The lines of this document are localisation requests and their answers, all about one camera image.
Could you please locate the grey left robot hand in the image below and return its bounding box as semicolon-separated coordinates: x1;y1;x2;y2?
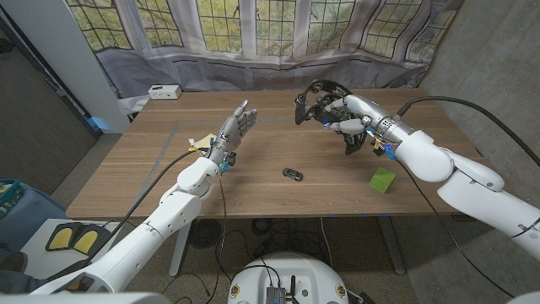
205;100;258;168

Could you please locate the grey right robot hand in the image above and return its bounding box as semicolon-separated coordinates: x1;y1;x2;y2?
322;93;397;141

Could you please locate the black half-moon tambourine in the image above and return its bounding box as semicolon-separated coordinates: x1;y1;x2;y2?
294;79;369;156

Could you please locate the green block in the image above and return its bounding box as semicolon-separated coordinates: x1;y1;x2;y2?
369;166;397;194

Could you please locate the dark toy car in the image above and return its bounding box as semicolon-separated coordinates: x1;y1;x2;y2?
282;167;305;182

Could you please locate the white power strip box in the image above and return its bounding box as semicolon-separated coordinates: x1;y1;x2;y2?
147;84;183;100

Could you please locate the printed window backdrop cloth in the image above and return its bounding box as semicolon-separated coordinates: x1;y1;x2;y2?
65;0;465;116

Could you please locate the round black floor fan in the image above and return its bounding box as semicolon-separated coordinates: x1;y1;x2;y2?
188;218;223;250

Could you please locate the white table leg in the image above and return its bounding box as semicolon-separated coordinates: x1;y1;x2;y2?
168;219;194;278

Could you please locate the grey table leg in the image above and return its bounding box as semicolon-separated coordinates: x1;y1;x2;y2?
376;215;407;275

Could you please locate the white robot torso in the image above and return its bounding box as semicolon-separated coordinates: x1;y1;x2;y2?
227;252;350;304

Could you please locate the grey electronics box on torso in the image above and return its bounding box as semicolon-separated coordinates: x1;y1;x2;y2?
265;285;287;304

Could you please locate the yellow black foot pedal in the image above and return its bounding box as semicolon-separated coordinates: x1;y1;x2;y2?
72;223;111;256
45;222;84;253

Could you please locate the blue fabric seat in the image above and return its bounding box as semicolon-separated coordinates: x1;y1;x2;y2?
0;182;68;250

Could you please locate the white pedal platform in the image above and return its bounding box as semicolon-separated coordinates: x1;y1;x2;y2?
19;218;140;280

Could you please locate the teal plastic basket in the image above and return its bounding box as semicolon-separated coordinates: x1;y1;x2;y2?
0;179;25;219

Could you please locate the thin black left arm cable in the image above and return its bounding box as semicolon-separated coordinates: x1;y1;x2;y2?
162;171;229;304

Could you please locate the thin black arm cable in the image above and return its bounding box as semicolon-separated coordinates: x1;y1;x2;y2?
395;159;516;299
162;171;229;304

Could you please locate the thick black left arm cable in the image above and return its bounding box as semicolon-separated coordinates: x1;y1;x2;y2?
45;147;211;280

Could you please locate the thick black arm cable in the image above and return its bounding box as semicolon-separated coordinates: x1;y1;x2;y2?
395;95;540;168
45;147;211;280

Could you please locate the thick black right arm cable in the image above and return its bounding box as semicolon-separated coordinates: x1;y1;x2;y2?
395;95;540;168

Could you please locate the black floor cable bundle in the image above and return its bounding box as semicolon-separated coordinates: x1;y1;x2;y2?
227;217;326;282

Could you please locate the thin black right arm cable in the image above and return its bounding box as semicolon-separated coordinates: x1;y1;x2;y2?
395;159;516;299

